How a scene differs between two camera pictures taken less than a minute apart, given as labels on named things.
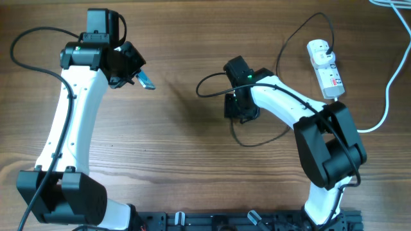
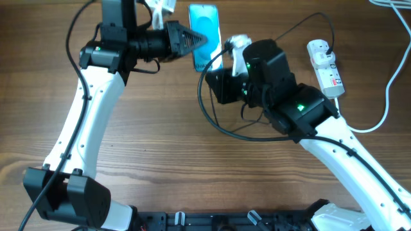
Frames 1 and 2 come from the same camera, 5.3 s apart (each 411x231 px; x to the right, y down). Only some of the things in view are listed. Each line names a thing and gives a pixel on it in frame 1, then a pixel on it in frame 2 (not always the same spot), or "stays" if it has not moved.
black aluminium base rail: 243,221 stays
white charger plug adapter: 321,58 stays
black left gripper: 137,63 -> 174,32
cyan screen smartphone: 145,81 -> 205,20
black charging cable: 278,75 -> 329,51
